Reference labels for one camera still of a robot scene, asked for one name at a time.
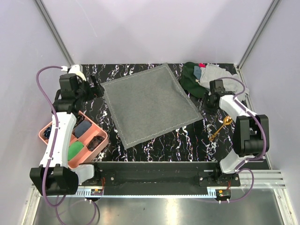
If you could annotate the pink compartment tray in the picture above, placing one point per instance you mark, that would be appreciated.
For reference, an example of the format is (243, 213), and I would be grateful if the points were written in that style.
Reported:
(72, 140)

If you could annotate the grey blue folded cloth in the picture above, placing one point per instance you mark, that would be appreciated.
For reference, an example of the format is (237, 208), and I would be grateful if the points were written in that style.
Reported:
(81, 128)

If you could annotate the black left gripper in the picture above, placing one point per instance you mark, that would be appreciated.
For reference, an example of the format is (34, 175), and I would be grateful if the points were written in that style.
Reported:
(97, 91)

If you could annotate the green rolled cloth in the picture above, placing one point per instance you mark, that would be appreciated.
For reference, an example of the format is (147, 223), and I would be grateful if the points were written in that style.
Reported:
(74, 149)

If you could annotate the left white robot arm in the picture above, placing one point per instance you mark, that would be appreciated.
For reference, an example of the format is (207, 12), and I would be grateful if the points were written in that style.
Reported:
(53, 175)

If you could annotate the grey cloth napkin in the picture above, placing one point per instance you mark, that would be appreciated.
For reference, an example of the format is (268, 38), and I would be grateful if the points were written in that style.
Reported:
(148, 104)

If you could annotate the dark brown rolled item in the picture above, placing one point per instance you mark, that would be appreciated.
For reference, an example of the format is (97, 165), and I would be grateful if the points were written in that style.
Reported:
(94, 142)

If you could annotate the blue garment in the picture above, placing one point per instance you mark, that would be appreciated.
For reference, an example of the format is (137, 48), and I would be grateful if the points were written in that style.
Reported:
(197, 72)

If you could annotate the blue patterned rolled sock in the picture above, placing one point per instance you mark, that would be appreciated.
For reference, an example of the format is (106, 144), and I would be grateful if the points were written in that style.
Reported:
(47, 132)

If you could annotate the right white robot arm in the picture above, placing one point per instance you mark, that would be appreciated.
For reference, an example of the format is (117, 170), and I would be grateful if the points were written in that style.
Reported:
(250, 139)

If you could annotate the dark green garment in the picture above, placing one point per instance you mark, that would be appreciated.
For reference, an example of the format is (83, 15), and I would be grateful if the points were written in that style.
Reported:
(190, 83)

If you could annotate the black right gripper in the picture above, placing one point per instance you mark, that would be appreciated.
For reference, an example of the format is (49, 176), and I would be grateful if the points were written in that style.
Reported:
(204, 107)

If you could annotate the gold spoon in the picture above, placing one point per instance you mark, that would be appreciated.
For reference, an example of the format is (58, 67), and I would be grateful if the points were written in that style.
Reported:
(226, 121)

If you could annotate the light grey shirt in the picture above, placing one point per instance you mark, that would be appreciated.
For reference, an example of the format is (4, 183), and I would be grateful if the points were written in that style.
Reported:
(213, 72)

